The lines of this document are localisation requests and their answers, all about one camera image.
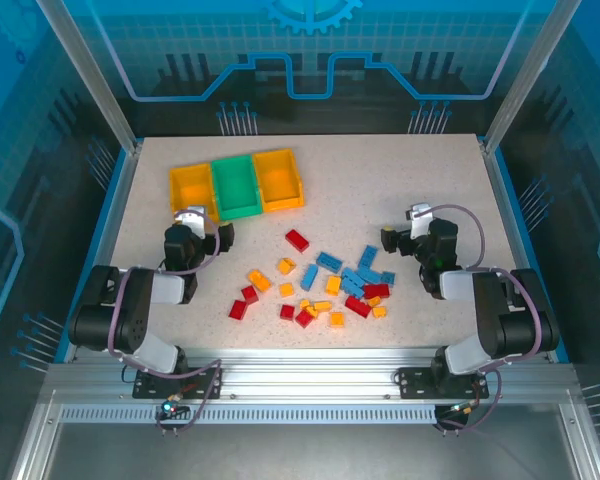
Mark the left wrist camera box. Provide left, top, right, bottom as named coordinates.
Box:
left=186, top=204, right=210, bottom=236

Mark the metal lower shelf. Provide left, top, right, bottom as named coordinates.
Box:
left=39, top=422, right=586, bottom=480

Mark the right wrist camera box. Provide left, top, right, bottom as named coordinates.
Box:
left=404, top=203, right=435, bottom=240

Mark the aluminium frame post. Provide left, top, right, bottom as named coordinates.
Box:
left=483, top=0, right=585, bottom=154
left=35, top=0, right=144, bottom=154

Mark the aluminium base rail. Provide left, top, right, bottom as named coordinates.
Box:
left=44, top=348, right=576, bottom=407

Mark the green plastic bin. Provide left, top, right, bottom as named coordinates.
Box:
left=210, top=154, right=264, bottom=222

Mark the slotted cable duct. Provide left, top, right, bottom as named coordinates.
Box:
left=59, top=406, right=439, bottom=424

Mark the aluminium table side rail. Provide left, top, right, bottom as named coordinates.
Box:
left=481, top=137, right=556, bottom=362
left=62, top=142, right=142, bottom=362

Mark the yellow plastic bin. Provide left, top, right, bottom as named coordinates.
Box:
left=252, top=148, right=306, bottom=214
left=168, top=163, right=222, bottom=225

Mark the cable connector with light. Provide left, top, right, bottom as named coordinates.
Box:
left=160, top=398, right=189, bottom=419

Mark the base cable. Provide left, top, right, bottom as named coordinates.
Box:
left=435, top=372, right=504, bottom=434
left=119, top=357, right=225, bottom=437

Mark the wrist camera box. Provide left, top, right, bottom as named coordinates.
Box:
left=404, top=203, right=435, bottom=240
left=186, top=204, right=210, bottom=236

